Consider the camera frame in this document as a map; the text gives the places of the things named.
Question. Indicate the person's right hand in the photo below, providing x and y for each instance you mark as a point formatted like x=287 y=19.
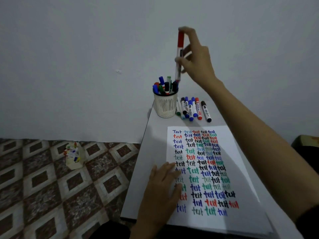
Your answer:
x=202 y=67

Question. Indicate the person's left hand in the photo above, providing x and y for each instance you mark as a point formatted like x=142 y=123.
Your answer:
x=159 y=199

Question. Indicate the black capped slim white marker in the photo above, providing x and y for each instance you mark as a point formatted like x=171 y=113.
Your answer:
x=174 y=87

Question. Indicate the slim white marker green end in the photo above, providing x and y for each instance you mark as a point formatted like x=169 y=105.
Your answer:
x=169 y=79

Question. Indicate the white marker with red ends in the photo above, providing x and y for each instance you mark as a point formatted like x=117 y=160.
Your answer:
x=180 y=37

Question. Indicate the black capped blue label marker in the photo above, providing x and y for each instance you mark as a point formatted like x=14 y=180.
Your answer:
x=166 y=87

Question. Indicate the row of colored markers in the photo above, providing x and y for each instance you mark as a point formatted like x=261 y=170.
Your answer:
x=190 y=109

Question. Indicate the green capped white marker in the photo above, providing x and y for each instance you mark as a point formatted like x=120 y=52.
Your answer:
x=161 y=90

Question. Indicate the blue capped white marker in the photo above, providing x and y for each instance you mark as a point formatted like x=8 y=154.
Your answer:
x=155 y=89

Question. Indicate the white paper with colored writing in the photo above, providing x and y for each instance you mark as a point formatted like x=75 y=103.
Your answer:
x=244 y=209

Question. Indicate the person's right forearm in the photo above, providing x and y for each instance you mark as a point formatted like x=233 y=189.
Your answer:
x=261 y=146

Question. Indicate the person's left leg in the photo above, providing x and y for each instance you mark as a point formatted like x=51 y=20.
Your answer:
x=109 y=231

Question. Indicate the person's black sleeve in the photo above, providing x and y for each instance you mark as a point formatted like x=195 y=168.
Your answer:
x=309 y=226

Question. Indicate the grey drawer cabinet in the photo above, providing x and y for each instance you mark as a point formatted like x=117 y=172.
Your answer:
x=139 y=196

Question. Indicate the beige mesh cup black rim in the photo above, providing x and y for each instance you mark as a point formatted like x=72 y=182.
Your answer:
x=165 y=107

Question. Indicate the small cream box of pens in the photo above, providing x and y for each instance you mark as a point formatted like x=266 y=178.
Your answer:
x=74 y=164

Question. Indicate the yellow floral cushion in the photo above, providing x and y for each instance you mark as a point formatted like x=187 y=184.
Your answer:
x=306 y=140

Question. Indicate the black plastic bucket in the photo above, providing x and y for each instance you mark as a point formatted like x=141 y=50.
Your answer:
x=309 y=156

